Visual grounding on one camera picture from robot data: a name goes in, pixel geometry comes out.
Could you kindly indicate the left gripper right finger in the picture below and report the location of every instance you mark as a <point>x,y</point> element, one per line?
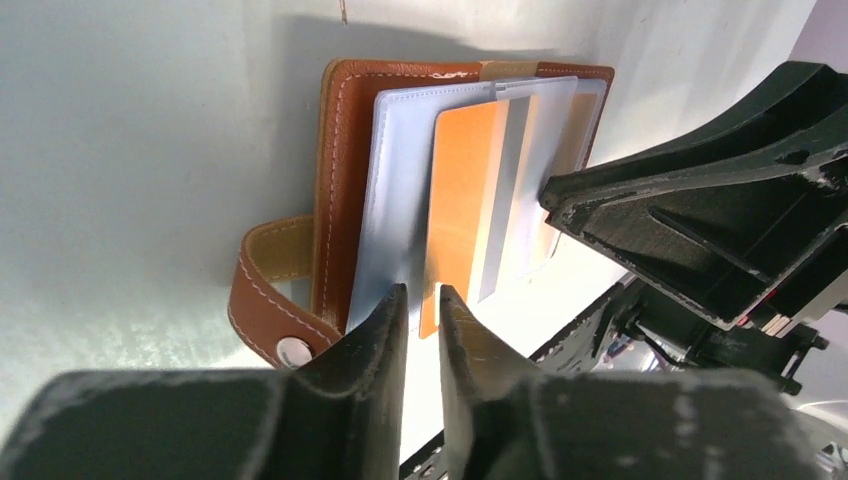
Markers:
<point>506,418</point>

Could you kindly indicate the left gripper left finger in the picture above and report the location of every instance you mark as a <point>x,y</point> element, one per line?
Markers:
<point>336,417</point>

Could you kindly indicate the gold credit card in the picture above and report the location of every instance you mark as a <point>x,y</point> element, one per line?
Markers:
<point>469,144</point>

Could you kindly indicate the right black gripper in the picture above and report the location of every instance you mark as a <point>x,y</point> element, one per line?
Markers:
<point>749,209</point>

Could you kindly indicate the brown leather card holder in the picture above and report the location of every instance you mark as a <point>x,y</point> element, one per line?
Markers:
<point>294,276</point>

